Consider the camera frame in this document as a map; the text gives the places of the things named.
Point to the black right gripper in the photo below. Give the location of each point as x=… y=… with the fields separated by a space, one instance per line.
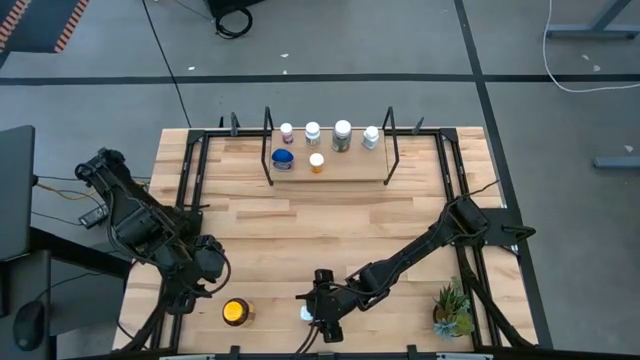
x=332 y=305

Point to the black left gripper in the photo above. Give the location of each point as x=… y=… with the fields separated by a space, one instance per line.
x=205 y=260

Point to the white Melatonin bottle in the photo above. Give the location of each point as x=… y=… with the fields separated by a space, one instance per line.
x=305 y=315

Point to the yellow-lidded yellow bottle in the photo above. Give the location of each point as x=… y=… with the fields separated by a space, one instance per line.
x=235 y=311

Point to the blue-lidded Tums bottle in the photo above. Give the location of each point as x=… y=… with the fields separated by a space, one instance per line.
x=283 y=159

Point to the orange vial with white cap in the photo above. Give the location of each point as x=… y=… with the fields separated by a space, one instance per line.
x=316 y=161

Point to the small pink white-capped bottle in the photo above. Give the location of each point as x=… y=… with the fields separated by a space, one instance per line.
x=286 y=134

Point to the slim white-capped bottle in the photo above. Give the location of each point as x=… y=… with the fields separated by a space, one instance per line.
x=312 y=135

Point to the dark jar white lid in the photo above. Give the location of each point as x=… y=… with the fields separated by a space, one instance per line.
x=342 y=135

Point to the white pill bottle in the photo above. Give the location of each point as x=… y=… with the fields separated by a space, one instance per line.
x=370 y=137

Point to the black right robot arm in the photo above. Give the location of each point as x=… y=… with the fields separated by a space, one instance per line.
x=415 y=250

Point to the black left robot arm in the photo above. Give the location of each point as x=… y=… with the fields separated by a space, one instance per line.
x=135 y=220

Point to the black power brick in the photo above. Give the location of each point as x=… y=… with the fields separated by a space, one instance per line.
x=93 y=216

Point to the potted succulent plant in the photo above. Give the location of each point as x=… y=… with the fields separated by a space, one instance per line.
x=452 y=312

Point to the black side desk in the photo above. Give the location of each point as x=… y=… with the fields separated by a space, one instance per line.
x=30 y=280

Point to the black computer mouse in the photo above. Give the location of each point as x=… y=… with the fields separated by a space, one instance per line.
x=28 y=325

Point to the dark grey flat panel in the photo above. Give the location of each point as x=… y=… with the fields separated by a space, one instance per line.
x=15 y=190

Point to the black equipment box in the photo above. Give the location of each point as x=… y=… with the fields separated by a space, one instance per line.
x=235 y=4

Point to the black orange-striped ramp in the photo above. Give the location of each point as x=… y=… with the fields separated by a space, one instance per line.
x=40 y=25

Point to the grey floor bar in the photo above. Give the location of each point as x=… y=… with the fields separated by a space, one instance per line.
x=617 y=162

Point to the grey desk foot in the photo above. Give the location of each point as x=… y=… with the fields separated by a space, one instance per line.
x=590 y=32

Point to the wooden shelf with black frame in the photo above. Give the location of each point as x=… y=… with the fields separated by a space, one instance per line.
x=350 y=167

